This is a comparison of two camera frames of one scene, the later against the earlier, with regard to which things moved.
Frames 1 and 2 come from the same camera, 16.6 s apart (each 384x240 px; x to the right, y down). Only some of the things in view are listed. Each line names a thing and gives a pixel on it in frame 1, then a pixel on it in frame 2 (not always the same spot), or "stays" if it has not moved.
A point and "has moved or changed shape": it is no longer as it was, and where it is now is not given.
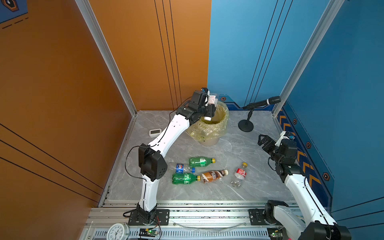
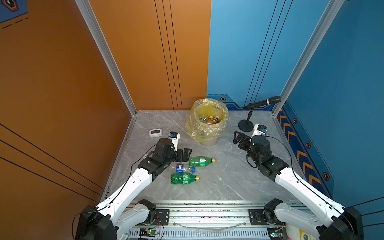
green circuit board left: x=145 y=232 stays
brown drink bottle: x=213 y=175 to x=212 y=120
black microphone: x=273 y=100 stays
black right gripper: x=271 y=142 to x=246 y=139
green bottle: x=184 y=178 stays
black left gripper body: x=205 y=111 to x=172 y=157
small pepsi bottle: x=182 y=168 stays
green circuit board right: x=275 y=233 stays
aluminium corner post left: x=85 y=8 stays
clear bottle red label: x=240 y=175 has moved or changed shape
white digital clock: x=154 y=133 stays
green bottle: x=201 y=162 stays
